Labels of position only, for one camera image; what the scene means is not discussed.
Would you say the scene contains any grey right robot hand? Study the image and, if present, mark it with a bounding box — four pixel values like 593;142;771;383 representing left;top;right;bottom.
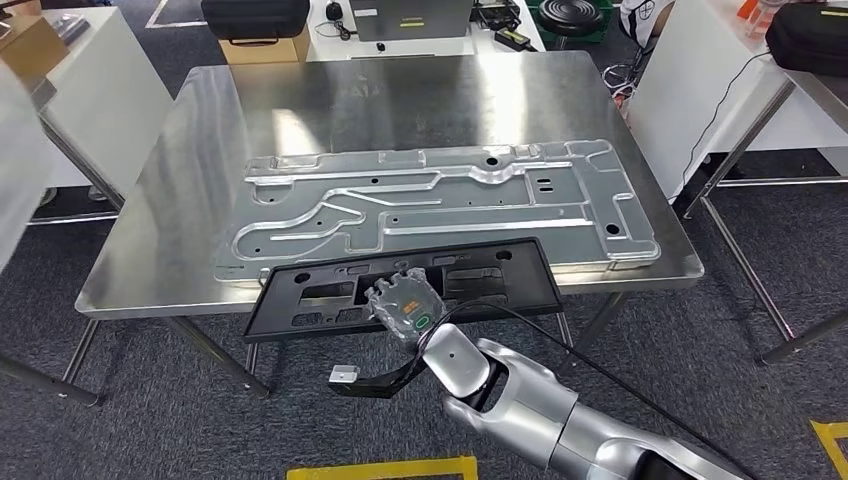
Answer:
362;266;448;346

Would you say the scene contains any black bag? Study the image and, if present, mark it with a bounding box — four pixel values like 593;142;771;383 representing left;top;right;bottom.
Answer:
765;3;848;78

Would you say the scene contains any clear plastic cup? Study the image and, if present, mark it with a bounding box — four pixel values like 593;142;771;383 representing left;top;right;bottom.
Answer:
748;0;784;38

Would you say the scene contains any grey laptop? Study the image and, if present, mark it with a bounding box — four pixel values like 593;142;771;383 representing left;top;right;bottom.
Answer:
349;0;475;43

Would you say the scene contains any black carrying case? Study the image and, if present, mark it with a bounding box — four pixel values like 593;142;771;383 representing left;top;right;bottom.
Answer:
200;0;311;44

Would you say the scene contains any steel frame table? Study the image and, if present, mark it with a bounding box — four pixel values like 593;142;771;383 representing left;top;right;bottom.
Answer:
682;69;848;367
0;76;127;407

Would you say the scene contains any cardboard box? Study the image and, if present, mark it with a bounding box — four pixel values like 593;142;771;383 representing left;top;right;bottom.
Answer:
0;13;71;82
218;29;311;66

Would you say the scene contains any stamped grey metal panel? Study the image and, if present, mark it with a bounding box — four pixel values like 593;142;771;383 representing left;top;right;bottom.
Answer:
213;139;662;284

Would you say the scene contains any black power adapter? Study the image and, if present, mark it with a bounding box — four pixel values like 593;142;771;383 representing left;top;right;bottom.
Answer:
493;26;533;50

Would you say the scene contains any thin black cable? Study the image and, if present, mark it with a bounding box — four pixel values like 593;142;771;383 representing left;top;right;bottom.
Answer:
678;49;773;195

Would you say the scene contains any black mouse cable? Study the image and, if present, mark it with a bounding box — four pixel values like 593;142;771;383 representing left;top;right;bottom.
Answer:
314;18;352;42

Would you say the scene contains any silver foil packet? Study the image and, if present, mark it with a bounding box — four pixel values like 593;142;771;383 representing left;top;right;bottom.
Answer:
52;13;91;46

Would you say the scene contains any stainless steel workbench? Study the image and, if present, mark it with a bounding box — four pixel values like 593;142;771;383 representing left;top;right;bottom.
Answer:
60;51;705;400

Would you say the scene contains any person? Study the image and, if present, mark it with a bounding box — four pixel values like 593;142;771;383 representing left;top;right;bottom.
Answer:
619;0;677;49

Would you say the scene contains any chrome stool base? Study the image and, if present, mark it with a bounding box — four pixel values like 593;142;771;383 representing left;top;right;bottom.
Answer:
601;44;655;113

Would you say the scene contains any black electronic device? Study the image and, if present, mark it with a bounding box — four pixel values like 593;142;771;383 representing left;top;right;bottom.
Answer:
472;0;525;32

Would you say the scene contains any white table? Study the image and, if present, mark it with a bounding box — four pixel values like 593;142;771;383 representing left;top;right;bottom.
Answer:
0;6;175;200
625;0;848;201
305;0;548;63

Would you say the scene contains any black round stool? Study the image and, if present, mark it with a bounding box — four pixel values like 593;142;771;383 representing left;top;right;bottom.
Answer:
535;0;605;38

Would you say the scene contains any black plastic plate frame part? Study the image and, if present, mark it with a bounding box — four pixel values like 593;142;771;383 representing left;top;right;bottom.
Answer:
242;237;564;344

